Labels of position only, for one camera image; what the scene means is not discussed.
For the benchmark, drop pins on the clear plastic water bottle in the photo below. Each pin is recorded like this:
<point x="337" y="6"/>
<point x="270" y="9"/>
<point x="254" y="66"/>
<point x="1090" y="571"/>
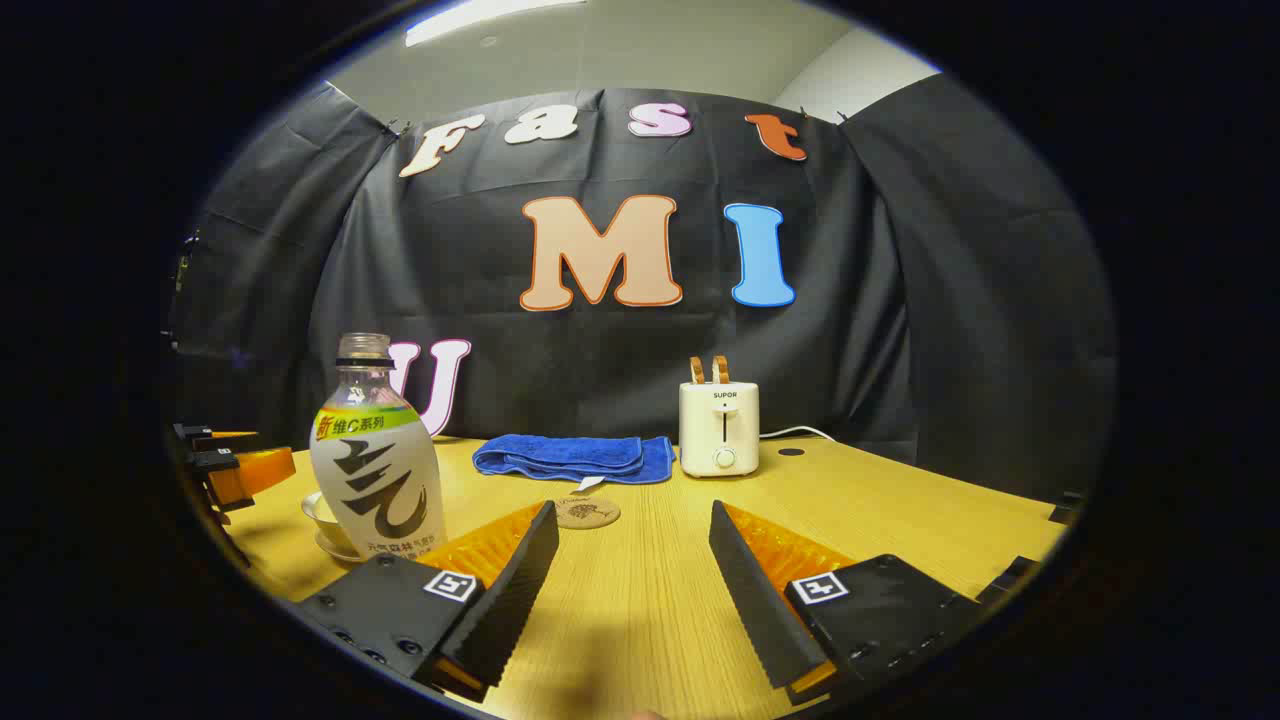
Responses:
<point x="375" y="480"/>

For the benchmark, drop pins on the toasted bread slice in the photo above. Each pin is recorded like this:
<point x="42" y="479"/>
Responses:
<point x="696" y="371"/>
<point x="721" y="370"/>

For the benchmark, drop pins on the white towel tag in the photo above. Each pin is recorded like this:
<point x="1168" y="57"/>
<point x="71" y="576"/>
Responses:
<point x="590" y="484"/>

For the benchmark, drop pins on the ceiling light panel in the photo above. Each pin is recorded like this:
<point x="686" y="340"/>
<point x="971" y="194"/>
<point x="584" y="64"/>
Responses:
<point x="480" y="18"/>

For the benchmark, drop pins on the white toaster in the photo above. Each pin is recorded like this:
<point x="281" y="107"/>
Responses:
<point x="718" y="425"/>

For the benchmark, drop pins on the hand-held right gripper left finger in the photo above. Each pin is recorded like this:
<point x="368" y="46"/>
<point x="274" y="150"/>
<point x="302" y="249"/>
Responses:
<point x="500" y="600"/>

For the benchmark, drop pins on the folded blue towel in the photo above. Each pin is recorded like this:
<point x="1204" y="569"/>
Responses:
<point x="570" y="457"/>

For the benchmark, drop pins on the white teacup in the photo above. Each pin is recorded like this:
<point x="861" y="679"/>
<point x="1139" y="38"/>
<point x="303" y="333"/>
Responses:
<point x="318" y="510"/>

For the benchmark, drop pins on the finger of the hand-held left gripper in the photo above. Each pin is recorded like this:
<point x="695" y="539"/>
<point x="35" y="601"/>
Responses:
<point x="200" y="434"/>
<point x="250" y="470"/>

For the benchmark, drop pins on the black backdrop cloth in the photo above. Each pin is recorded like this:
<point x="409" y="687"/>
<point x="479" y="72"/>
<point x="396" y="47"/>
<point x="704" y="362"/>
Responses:
<point x="600" y="370"/>

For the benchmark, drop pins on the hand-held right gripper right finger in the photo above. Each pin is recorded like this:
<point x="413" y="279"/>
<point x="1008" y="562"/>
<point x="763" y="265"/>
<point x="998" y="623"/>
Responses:
<point x="755" y="600"/>

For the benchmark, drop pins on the round cork coaster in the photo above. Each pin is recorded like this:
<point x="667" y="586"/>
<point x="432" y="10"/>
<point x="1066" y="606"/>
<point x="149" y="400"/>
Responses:
<point x="587" y="512"/>

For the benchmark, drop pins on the white teacup saucer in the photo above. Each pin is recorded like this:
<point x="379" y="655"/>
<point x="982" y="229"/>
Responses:
<point x="335" y="548"/>

